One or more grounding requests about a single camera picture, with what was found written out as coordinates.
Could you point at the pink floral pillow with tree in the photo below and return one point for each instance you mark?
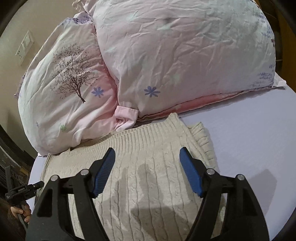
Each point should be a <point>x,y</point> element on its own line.
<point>67,95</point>

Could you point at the pink floral pillow right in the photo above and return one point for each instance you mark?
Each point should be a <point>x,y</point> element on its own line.
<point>175,56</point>

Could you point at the beige cable-knit sweater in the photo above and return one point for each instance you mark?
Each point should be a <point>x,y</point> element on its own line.
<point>147,195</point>

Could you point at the lavender bed sheet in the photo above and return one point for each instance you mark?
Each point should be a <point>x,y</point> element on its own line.
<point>253,135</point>

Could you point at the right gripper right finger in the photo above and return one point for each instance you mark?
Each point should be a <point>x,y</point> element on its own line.
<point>243,218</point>

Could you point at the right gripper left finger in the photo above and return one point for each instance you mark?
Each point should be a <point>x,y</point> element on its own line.
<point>65,209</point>

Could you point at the white wall switch plate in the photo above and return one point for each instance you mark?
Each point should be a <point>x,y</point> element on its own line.
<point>24,47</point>

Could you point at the person's left hand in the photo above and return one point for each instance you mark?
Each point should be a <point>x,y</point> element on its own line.
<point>24,210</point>

